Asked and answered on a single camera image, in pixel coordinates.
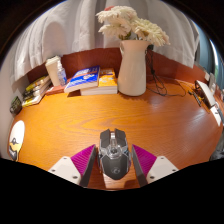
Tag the flat red notebook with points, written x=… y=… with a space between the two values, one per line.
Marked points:
x=56 y=90

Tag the yellow orange book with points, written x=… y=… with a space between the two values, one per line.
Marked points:
x=107 y=80

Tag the grey black computer mouse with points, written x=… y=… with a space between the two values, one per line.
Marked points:
x=114 y=156

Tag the cream white tumbler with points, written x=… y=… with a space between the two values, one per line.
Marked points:
x=52 y=70

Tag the white curtain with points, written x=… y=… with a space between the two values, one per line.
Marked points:
x=73 y=30

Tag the clear spray bottle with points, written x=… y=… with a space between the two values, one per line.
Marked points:
x=62 y=76

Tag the white laptop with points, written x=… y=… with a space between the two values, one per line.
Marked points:
x=206 y=93

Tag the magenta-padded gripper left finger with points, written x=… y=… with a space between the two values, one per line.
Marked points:
x=81 y=160

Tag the round white printed mouse pad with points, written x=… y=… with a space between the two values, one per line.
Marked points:
x=16 y=138

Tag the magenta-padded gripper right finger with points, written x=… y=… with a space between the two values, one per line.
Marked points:
x=145 y=160

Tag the green dark mug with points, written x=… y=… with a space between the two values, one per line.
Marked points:
x=15 y=106

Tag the white ceramic vase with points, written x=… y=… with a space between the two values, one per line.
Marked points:
x=132 y=71

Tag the white flower bouquet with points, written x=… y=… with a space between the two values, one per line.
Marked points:
x=126 y=21

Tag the white notepad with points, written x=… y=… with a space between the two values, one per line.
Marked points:
x=216 y=115

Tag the black pen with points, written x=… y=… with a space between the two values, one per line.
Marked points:
x=196 y=98

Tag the yellow white book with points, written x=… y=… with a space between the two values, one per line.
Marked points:
x=31 y=100

